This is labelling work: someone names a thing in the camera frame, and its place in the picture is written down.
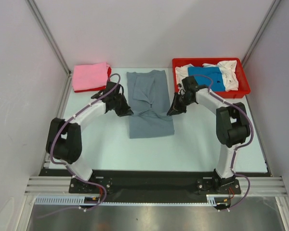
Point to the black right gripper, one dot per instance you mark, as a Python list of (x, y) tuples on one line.
[(176, 108)]

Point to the folded red t-shirt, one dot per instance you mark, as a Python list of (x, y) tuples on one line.
[(108, 74)]

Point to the grey polo shirt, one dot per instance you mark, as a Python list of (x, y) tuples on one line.
[(148, 98)]

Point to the aluminium frame rail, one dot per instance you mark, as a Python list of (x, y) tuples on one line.
[(254, 186)]

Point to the left aluminium corner post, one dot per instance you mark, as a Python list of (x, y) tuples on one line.
[(48, 34)]

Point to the red plastic bin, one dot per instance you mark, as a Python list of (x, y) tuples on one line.
[(243, 85)]

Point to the folded pink t-shirt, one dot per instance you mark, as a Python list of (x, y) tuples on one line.
[(89, 75)]

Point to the white slotted cable duct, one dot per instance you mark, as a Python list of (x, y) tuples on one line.
[(127, 199)]

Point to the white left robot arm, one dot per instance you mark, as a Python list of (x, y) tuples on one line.
[(64, 142)]

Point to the right aluminium corner post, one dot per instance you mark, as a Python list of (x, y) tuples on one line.
[(261, 30)]

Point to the aluminium corner post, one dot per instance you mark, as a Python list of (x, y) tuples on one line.
[(48, 34), (261, 30)]

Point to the blue t-shirt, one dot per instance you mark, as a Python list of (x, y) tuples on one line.
[(210, 76)]

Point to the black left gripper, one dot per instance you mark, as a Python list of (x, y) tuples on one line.
[(125, 110)]

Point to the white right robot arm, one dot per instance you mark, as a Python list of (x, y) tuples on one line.
[(234, 129)]

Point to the white t-shirt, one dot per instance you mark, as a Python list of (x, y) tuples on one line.
[(227, 69)]

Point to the black mounting base plate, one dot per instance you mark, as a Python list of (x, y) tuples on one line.
[(165, 183)]

